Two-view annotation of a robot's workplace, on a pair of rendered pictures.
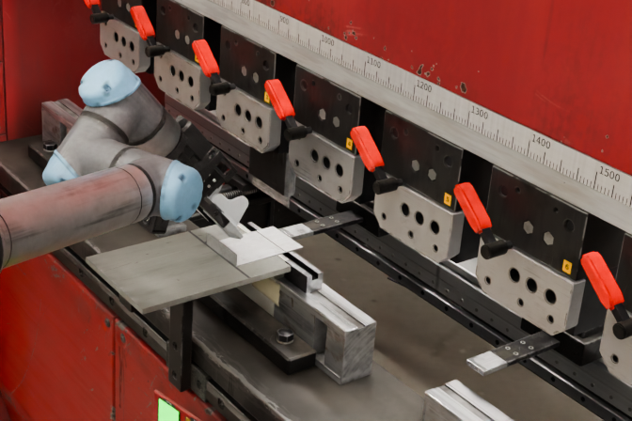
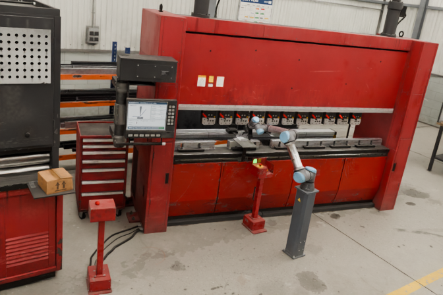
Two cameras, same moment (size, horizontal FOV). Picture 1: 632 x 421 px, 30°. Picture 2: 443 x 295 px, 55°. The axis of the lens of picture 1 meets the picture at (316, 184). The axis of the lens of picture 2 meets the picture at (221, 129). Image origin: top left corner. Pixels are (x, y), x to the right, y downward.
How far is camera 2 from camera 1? 4.77 m
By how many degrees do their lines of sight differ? 70
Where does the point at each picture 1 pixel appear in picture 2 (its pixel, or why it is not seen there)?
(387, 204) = (269, 121)
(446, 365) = not seen: hidden behind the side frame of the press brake
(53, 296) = (200, 170)
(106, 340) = (219, 167)
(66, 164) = (262, 129)
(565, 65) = (292, 99)
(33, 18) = not seen: hidden behind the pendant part
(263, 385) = (258, 151)
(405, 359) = not seen: hidden behind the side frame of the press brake
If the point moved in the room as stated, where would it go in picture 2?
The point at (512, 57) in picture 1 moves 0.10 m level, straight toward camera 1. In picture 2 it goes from (286, 100) to (294, 102)
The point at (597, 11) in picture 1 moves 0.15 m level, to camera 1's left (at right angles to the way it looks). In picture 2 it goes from (295, 93) to (293, 95)
